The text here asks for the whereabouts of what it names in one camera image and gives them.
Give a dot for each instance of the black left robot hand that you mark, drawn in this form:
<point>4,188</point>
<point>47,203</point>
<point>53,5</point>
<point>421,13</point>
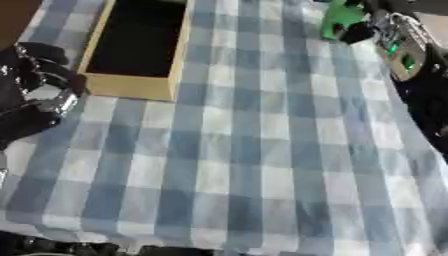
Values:
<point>29,71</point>

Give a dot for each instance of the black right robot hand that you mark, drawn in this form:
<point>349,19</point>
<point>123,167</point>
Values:
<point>357,32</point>

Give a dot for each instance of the green toy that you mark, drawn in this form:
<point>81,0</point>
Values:
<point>339,16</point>

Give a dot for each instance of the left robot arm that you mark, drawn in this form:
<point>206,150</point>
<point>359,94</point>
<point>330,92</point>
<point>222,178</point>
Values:
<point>26,121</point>

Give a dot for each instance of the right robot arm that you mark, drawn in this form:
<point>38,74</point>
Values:
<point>423,93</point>

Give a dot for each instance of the tan cardboard box black inside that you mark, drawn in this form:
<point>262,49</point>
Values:
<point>137,40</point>

